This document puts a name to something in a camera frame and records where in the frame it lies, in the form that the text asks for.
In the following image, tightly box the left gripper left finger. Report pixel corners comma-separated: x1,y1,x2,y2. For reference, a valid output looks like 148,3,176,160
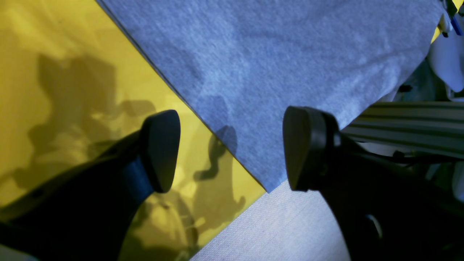
0,110,181,261

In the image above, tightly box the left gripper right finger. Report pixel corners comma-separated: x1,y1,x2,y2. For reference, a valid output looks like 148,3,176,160
283,106,464,261

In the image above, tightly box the grey t-shirt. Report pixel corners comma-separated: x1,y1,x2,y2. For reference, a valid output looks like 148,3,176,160
98,0,444,192

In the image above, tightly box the yellow table cloth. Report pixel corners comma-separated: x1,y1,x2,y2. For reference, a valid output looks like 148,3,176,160
0,0,265,261

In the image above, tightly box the aluminium frame rail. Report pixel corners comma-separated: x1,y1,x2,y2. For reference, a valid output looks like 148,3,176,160
343,102,464,159

